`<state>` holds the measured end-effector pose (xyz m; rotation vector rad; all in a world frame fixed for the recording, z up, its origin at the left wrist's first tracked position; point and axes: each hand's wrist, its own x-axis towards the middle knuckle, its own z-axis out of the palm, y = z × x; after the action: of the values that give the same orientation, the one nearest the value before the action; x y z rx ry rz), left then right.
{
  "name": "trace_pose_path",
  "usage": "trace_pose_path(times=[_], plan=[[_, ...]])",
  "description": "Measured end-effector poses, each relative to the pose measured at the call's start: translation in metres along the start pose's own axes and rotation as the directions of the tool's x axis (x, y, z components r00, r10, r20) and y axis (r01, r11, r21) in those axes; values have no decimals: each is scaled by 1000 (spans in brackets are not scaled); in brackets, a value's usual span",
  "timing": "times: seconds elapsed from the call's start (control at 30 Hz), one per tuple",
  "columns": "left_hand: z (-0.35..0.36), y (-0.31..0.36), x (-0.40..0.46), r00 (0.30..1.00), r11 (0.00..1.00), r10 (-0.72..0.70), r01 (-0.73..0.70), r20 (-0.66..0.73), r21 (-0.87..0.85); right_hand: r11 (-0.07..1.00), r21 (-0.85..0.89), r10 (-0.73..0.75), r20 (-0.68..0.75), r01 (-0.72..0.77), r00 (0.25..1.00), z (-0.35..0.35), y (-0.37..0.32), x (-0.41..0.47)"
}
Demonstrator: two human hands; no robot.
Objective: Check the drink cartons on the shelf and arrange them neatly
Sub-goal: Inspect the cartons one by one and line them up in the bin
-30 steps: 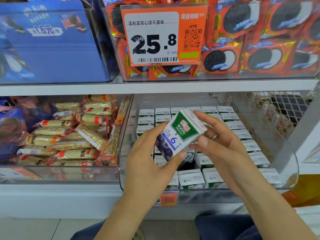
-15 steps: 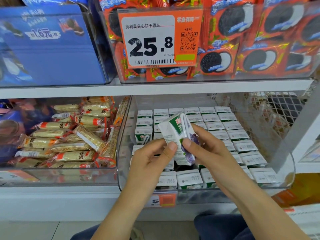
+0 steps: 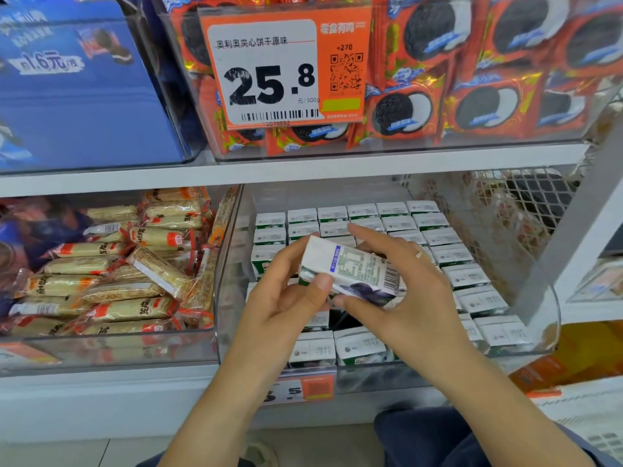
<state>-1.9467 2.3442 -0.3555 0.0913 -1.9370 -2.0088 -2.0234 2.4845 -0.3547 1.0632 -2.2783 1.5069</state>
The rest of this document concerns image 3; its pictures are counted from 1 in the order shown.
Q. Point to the rows of white juice cartons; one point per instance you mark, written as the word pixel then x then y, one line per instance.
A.
pixel 487 306

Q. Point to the person's left hand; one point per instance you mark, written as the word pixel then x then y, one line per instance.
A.
pixel 273 326

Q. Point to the yellow orange snack packet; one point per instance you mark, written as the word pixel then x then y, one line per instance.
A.
pixel 574 357

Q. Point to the blueberry juice carton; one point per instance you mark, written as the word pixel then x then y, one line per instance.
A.
pixel 346 269

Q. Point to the person's left white shoe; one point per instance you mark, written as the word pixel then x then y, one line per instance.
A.
pixel 258 454

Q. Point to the large white orange price tag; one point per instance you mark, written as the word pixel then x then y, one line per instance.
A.
pixel 258 78

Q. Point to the stack of red cookie packets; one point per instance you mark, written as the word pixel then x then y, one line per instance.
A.
pixel 506 78

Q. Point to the person's left forearm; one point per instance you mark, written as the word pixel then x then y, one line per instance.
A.
pixel 219 428

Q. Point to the faded orange price tag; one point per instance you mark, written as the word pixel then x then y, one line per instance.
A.
pixel 24 354

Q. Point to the person's right hand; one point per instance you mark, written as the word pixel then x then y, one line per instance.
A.
pixel 414 311

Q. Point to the pile of blue snack packets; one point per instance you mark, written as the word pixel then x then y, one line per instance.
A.
pixel 29 233

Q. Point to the person's blue jeans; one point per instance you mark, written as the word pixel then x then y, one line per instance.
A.
pixel 438 438

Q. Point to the clear plastic display bin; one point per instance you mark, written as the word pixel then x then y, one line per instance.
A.
pixel 107 350
pixel 535 335

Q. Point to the pile of yellow wafer bars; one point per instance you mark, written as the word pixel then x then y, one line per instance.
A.
pixel 117 277

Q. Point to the blue cardboard display box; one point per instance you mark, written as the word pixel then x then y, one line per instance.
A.
pixel 97 112

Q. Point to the small orange price tag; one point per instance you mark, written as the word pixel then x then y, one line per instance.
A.
pixel 307 388

